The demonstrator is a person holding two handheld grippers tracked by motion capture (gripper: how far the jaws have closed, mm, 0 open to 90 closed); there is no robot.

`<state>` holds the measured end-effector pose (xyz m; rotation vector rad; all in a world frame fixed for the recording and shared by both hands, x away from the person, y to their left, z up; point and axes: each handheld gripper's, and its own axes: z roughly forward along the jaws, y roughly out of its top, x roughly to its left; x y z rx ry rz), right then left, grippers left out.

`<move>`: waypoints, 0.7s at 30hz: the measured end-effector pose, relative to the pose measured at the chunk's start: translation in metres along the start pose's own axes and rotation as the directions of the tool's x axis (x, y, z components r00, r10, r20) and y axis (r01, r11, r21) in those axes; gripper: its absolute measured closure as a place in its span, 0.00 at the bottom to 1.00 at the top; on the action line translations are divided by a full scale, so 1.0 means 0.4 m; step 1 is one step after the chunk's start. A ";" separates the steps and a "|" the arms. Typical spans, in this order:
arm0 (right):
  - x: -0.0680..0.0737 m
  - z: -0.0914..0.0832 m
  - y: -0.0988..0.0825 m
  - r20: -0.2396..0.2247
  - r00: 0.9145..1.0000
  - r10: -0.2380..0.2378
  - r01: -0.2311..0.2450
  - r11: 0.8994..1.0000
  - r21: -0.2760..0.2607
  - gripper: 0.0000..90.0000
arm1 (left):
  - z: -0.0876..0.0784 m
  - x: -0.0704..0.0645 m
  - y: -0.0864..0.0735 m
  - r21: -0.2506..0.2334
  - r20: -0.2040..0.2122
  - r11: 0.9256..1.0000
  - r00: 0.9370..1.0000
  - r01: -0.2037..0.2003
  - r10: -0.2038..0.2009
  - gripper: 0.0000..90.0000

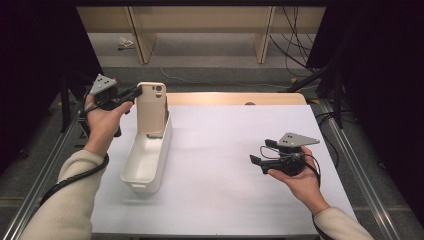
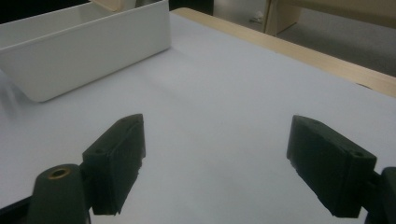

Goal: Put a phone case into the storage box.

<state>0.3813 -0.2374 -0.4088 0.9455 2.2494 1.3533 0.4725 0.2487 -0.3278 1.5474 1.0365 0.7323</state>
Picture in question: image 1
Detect person's right hand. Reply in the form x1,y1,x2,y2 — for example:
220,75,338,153
267,146,332,216

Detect black metal stand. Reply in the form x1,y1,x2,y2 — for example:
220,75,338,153
286,63,344,129
59,66,101,134

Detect beige phone case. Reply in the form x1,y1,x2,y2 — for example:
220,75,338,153
136,81,168,138

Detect crumpled white paper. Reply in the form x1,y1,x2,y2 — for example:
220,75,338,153
117,36,135,51

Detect aluminium floor rail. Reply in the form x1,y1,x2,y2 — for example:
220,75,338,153
0,99,88,240
319,99,398,240

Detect left hand-held gripper cable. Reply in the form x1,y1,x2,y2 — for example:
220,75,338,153
39,96,110,206

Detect white plastic bin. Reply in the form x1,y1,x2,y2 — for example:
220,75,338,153
120,111,173,195

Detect thin black wire loop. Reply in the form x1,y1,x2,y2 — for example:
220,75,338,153
259,145,283,160

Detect light wooden bench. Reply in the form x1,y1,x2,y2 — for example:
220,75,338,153
75,5,327,65

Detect right hand-held gripper cable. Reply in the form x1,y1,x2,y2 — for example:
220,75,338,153
303,153,329,240

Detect black floor cables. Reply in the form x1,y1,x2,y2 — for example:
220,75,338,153
269,5,321,78

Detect hand-held gripper cable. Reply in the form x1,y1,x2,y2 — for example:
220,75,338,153
303,153,329,240
39,96,110,206

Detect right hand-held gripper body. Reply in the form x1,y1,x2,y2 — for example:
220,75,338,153
261,132,321,178

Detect black curtain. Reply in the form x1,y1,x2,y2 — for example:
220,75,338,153
0,0,108,174
306,0,424,228

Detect white table mat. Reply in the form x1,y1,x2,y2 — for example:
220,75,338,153
90,104,358,236

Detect person's left hand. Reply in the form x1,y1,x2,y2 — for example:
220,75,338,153
83,94,134,158

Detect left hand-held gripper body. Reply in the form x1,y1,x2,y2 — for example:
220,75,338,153
89,73,122,112

